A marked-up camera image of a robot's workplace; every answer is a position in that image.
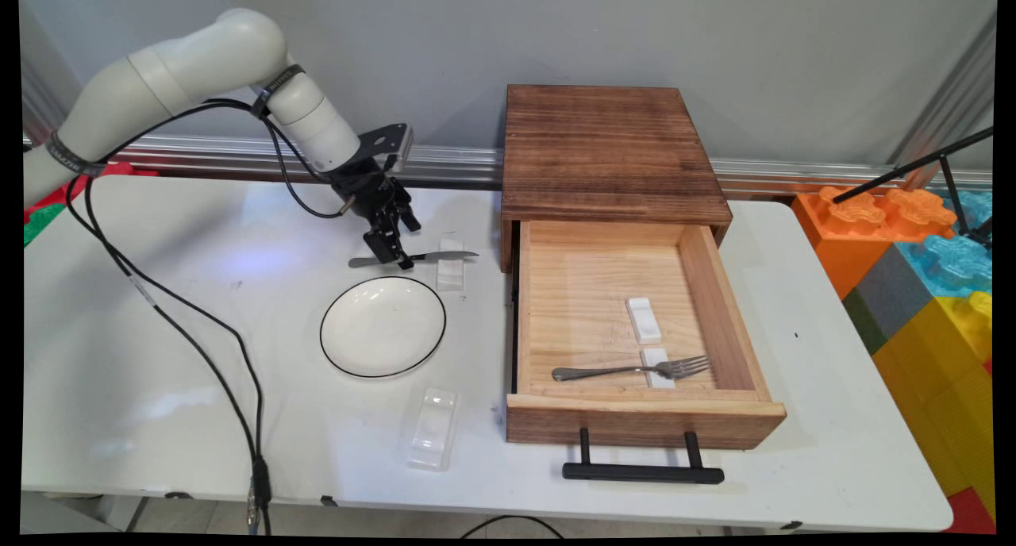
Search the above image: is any red toy block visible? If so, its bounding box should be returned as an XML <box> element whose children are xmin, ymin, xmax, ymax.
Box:
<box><xmin>943</xmin><ymin>486</ymin><xmax>997</xmax><ymax>535</ymax></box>
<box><xmin>24</xmin><ymin>161</ymin><xmax>137</xmax><ymax>223</ymax></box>

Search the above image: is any dark wooden drawer cabinet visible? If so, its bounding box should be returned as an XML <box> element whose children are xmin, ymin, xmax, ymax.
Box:
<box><xmin>500</xmin><ymin>84</ymin><xmax>733</xmax><ymax>274</ymax></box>

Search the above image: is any black velcro strap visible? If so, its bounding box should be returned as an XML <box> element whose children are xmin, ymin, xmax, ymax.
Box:
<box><xmin>251</xmin><ymin>63</ymin><xmax>307</xmax><ymax>121</ymax></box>
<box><xmin>45</xmin><ymin>131</ymin><xmax>109</xmax><ymax>179</ymax></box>

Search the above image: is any white ceramic cutlery rest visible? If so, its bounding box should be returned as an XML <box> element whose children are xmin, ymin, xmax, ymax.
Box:
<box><xmin>640</xmin><ymin>347</ymin><xmax>677</xmax><ymax>390</ymax></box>
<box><xmin>625</xmin><ymin>296</ymin><xmax>664</xmax><ymax>346</ymax></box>
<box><xmin>436</xmin><ymin>238</ymin><xmax>467</xmax><ymax>293</ymax></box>

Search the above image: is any black cable with white tag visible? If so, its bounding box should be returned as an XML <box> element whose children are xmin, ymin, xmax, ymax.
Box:
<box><xmin>63</xmin><ymin>177</ymin><xmax>267</xmax><ymax>536</ymax></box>

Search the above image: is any yellow toy block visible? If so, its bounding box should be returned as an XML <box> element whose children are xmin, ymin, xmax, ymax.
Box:
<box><xmin>872</xmin><ymin>290</ymin><xmax>997</xmax><ymax>521</ymax></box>

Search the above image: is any black tripod stand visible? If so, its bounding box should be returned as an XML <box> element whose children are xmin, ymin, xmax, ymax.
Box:
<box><xmin>832</xmin><ymin>125</ymin><xmax>995</xmax><ymax>247</ymax></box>

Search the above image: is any orange toy block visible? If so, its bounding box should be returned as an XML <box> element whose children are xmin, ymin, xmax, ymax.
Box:
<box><xmin>791</xmin><ymin>184</ymin><xmax>960</xmax><ymax>301</ymax></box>

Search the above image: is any gray toy block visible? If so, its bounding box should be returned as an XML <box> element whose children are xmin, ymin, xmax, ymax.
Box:
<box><xmin>843</xmin><ymin>243</ymin><xmax>939</xmax><ymax>356</ymax></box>

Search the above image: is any silver fork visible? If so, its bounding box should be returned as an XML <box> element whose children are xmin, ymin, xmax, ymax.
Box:
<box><xmin>552</xmin><ymin>355</ymin><xmax>710</xmax><ymax>383</ymax></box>

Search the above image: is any green toy block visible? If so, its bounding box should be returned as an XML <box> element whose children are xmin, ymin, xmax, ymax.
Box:
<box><xmin>24</xmin><ymin>202</ymin><xmax>69</xmax><ymax>248</ymax></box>

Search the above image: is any translucent blue toy block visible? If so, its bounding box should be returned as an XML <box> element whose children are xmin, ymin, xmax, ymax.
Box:
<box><xmin>895</xmin><ymin>189</ymin><xmax>995</xmax><ymax>297</ymax></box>

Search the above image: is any black drawer handle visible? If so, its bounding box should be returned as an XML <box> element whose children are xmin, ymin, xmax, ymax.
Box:
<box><xmin>562</xmin><ymin>429</ymin><xmax>725</xmax><ymax>485</ymax></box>

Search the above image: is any clear plastic cutlery rest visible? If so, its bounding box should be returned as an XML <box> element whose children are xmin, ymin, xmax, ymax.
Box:
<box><xmin>406</xmin><ymin>386</ymin><xmax>460</xmax><ymax>473</ymax></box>

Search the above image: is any silver table knife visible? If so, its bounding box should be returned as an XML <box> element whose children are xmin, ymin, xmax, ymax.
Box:
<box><xmin>348</xmin><ymin>249</ymin><xmax>480</xmax><ymax>270</ymax></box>

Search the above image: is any aluminium wall rail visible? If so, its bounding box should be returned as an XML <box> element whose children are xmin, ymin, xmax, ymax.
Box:
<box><xmin>22</xmin><ymin>132</ymin><xmax>993</xmax><ymax>202</ymax></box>

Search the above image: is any light wooden drawer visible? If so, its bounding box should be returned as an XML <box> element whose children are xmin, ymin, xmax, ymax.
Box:
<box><xmin>506</xmin><ymin>219</ymin><xmax>787</xmax><ymax>451</ymax></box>

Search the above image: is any slanted aluminium profile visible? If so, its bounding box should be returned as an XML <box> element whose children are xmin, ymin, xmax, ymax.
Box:
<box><xmin>887</xmin><ymin>14</ymin><xmax>997</xmax><ymax>170</ymax></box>

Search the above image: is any white plate with black rim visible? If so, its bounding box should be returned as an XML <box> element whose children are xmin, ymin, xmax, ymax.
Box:
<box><xmin>319</xmin><ymin>275</ymin><xmax>447</xmax><ymax>379</ymax></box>

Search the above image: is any black floor cable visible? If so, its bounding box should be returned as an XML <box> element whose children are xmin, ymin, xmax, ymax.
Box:
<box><xmin>459</xmin><ymin>515</ymin><xmax>566</xmax><ymax>540</ymax></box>

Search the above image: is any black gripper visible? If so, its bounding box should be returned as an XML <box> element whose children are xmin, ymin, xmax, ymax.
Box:
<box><xmin>328</xmin><ymin>165</ymin><xmax>423</xmax><ymax>271</ymax></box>

